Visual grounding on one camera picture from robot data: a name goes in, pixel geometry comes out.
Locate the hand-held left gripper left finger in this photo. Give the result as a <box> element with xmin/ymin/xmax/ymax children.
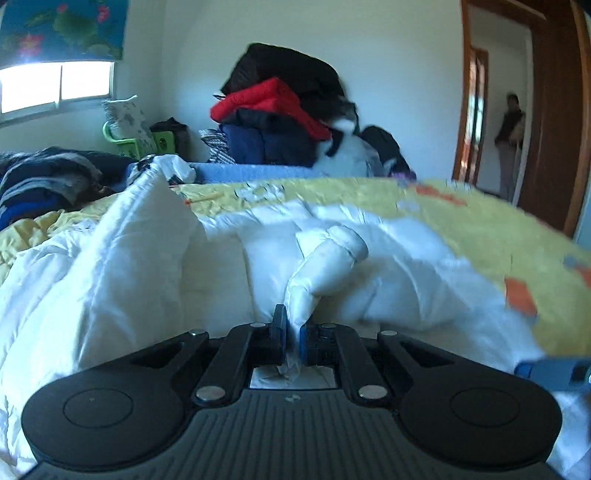
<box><xmin>124</xmin><ymin>304</ymin><xmax>288</xmax><ymax>408</ymax></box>

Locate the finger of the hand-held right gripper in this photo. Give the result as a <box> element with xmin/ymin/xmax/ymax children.
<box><xmin>514</xmin><ymin>356</ymin><xmax>591</xmax><ymax>389</ymax></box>

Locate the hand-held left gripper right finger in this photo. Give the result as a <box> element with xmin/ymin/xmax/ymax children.
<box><xmin>299</xmin><ymin>322</ymin><xmax>467</xmax><ymax>403</ymax></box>

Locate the white puffer jacket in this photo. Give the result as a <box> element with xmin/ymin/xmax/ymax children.
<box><xmin>0</xmin><ymin>154</ymin><xmax>591</xmax><ymax>476</ymax></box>

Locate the dark clothes pile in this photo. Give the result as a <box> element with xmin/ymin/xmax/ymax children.
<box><xmin>0</xmin><ymin>147</ymin><xmax>139</xmax><ymax>232</ymax></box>

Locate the yellow printed blanket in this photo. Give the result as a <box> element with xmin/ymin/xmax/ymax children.
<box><xmin>0</xmin><ymin>178</ymin><xmax>591</xmax><ymax>361</ymax></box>

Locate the blue mattress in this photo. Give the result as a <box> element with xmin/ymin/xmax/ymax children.
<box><xmin>124</xmin><ymin>161</ymin><xmax>370</xmax><ymax>185</ymax></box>

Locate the navy garment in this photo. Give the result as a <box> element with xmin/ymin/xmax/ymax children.
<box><xmin>221</xmin><ymin>108</ymin><xmax>324</xmax><ymax>166</ymax></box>

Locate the white grey garment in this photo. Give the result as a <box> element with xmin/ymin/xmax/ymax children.
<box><xmin>314</xmin><ymin>99</ymin><xmax>384</xmax><ymax>177</ymax></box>

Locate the striped cloth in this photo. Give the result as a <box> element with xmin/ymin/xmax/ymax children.
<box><xmin>198</xmin><ymin>129</ymin><xmax>236</xmax><ymax>164</ymax></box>

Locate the black backpack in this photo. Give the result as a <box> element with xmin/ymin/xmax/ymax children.
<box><xmin>360</xmin><ymin>126</ymin><xmax>411</xmax><ymax>176</ymax></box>

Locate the black bag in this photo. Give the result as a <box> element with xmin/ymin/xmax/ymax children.
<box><xmin>150</xmin><ymin>117</ymin><xmax>190</xmax><ymax>162</ymax></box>

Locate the red garment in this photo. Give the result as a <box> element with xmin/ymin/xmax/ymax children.
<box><xmin>210</xmin><ymin>77</ymin><xmax>333</xmax><ymax>140</ymax></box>

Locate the wooden door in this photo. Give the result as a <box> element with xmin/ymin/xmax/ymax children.
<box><xmin>510</xmin><ymin>18</ymin><xmax>578</xmax><ymax>236</ymax></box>

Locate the floral pillow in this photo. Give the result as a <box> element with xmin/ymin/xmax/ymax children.
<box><xmin>102</xmin><ymin>95</ymin><xmax>158</xmax><ymax>148</ymax></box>

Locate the black garment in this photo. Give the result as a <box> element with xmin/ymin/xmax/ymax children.
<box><xmin>221</xmin><ymin>43</ymin><xmax>356</xmax><ymax>125</ymax></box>

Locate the window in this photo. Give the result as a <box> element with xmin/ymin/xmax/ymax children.
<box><xmin>0</xmin><ymin>60</ymin><xmax>116</xmax><ymax>123</ymax></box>

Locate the floral roller blind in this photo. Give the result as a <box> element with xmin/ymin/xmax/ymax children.
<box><xmin>0</xmin><ymin>0</ymin><xmax>127</xmax><ymax>68</ymax></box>

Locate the wooden door frame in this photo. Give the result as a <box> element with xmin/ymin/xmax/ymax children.
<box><xmin>451</xmin><ymin>0</ymin><xmax>591</xmax><ymax>238</ymax></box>

